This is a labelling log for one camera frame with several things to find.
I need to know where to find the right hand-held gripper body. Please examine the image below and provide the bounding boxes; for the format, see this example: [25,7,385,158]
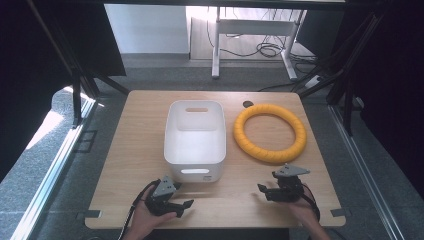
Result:
[266,163,311,203]

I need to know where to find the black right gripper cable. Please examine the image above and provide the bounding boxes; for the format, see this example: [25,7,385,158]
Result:
[299,183,322,222]

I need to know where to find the person's right hand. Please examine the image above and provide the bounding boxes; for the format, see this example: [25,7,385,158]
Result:
[287,195,322,231]

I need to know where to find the black floor cables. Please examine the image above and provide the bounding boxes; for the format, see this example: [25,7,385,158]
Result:
[205,7,318,93]

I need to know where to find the black curtain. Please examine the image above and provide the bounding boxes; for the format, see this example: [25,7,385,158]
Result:
[296,0,424,198]
[0,0,127,183]

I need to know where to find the white metal desk frame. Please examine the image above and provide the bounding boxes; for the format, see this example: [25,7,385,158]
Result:
[211,6,306,82]

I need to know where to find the white plastic storage bin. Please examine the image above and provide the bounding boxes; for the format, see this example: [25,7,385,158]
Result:
[163,100,227,184]

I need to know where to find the white power strip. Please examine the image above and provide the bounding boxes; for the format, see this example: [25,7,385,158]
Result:
[304,75,325,89]

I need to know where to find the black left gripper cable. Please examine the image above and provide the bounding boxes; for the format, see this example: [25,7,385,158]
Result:
[117,179,162,240]

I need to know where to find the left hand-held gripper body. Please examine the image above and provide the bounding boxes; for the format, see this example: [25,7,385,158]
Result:
[144,175,185,218]

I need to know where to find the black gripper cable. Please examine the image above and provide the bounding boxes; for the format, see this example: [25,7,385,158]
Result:
[117,179,162,240]
[299,183,322,222]

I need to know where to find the black metal stand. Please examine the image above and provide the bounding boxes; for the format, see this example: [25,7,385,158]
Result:
[291,9,389,137]
[27,0,131,128]

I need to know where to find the yellow ribbed ring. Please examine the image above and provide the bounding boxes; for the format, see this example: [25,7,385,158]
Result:
[232,103,308,165]

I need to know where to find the aluminium floor rail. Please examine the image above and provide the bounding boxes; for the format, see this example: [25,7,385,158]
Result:
[10,97,99,240]
[327,103,406,240]

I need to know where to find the person's left hand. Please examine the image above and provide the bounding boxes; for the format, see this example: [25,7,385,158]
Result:
[130,185,178,237]

